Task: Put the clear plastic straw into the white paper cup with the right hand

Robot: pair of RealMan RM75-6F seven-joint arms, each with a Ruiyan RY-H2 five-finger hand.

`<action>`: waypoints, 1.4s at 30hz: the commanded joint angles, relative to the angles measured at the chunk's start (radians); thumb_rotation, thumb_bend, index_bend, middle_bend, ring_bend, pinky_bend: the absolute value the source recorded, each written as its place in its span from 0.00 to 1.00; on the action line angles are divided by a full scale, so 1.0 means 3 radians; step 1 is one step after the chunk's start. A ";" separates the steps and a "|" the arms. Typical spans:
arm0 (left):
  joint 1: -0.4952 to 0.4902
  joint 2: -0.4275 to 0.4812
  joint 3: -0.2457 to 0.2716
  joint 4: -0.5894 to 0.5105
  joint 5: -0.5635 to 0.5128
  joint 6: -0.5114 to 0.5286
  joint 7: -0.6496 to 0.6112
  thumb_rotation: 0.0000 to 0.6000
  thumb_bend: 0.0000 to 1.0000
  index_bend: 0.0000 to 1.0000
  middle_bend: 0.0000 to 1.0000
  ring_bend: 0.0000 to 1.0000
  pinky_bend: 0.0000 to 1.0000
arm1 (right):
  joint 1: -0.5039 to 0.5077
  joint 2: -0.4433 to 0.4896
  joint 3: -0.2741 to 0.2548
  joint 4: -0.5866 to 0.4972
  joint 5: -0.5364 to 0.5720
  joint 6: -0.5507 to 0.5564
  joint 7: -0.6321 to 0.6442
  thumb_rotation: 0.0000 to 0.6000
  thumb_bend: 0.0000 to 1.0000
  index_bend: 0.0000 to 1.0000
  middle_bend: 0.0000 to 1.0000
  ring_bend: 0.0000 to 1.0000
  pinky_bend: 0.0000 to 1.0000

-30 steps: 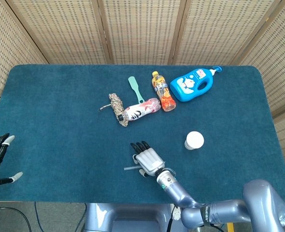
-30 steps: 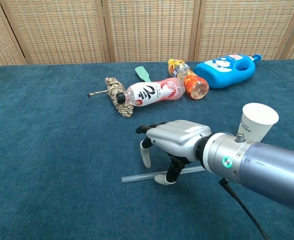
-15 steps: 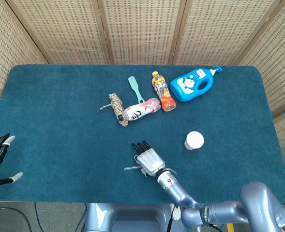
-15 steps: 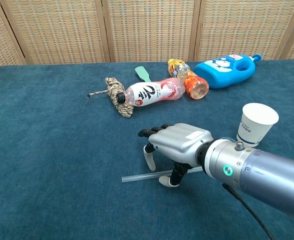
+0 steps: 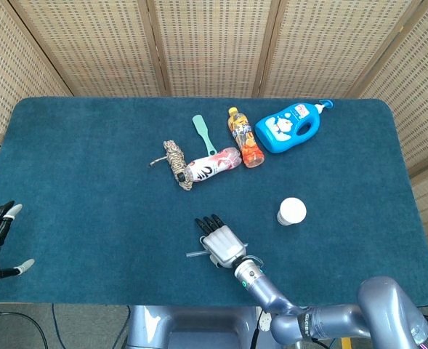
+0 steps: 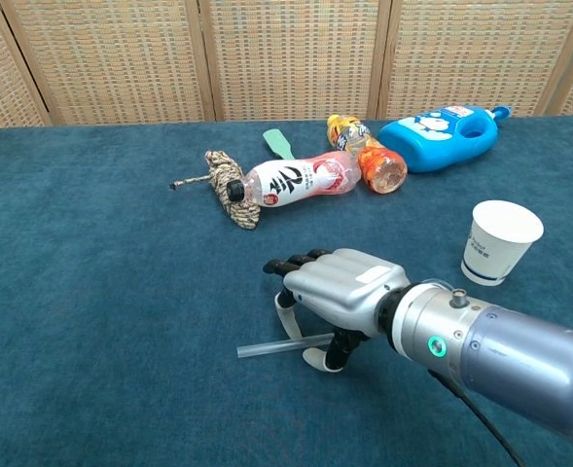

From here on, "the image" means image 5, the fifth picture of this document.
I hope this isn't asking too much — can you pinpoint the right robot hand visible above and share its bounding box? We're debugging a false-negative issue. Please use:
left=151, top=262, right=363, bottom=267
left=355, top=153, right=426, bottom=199
left=194, top=214, right=248, bottom=270

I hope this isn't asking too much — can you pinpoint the transparent plastic straw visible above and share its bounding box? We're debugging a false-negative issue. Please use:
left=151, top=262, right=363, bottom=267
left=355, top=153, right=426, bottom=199
left=185, top=243, right=249, bottom=260

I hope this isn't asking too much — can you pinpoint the small white jar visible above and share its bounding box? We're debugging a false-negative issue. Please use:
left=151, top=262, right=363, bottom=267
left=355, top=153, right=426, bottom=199
left=276, top=197, right=307, bottom=227

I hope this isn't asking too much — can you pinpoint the pink white drink bottle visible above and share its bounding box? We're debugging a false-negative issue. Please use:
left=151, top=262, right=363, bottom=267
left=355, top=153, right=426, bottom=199
left=177, top=147, right=243, bottom=183

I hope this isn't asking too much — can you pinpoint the grey robot torso base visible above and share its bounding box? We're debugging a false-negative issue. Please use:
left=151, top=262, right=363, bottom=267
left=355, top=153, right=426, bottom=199
left=125, top=305, right=283, bottom=349

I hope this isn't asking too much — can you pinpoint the blue table cloth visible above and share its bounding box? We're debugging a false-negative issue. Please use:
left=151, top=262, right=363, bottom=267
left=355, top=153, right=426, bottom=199
left=0, top=96, right=428, bottom=308

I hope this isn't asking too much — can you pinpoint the orange juice plastic bottle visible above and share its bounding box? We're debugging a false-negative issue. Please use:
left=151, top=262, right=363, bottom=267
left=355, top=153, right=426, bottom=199
left=227, top=106, right=265, bottom=169

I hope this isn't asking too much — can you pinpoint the green plastic spatula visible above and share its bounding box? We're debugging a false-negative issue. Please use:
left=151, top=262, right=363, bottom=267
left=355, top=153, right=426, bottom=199
left=192, top=114, right=219, bottom=156

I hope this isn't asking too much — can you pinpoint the woven rattan folding screen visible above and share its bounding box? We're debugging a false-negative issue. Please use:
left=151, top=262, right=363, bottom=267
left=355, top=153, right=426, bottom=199
left=0, top=0, right=428, bottom=261

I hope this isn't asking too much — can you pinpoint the coiled camouflage paracord rope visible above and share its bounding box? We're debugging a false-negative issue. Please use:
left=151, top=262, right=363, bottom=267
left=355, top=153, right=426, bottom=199
left=149, top=140, right=194, bottom=192

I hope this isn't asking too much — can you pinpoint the black floor cable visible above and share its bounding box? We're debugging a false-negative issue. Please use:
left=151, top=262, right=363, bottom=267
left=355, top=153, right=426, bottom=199
left=0, top=304, right=132, bottom=349

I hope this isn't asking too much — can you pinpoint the blue detergent bottle with handle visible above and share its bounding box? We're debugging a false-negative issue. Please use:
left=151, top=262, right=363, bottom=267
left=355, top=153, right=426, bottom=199
left=254, top=98, right=335, bottom=154

